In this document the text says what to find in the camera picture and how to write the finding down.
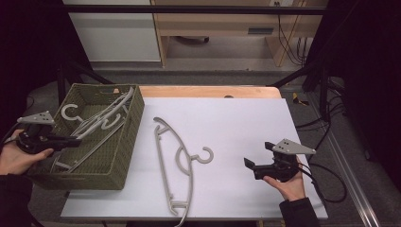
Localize person's right hand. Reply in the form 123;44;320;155
263;155;306;202

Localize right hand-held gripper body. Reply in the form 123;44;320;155
253;138;317;183

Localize black curtain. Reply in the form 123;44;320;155
0;0;93;152
302;0;401;192

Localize white cabinet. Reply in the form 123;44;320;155
61;0;163;62

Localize black metal stand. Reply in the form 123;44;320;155
56;60;113;107
270;58;333;122

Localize bunch of black cables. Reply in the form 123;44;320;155
273;1;311;66

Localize black floor cables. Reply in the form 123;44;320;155
295;77;348;149

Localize right hand-held gripper cable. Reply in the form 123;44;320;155
298;161;348;203

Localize yellow and black tool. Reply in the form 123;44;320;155
291;92;310;107

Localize black horizontal frame bar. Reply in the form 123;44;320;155
61;4;329;16

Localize green woven basket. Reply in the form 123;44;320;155
26;82;146;191

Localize aluminium rail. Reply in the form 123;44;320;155
324;126;383;227

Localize wooden cabinet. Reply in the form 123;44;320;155
150;0;328;68

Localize person's left hand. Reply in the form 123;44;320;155
0;129;55;176

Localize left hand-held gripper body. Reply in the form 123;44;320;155
15;111;64;155

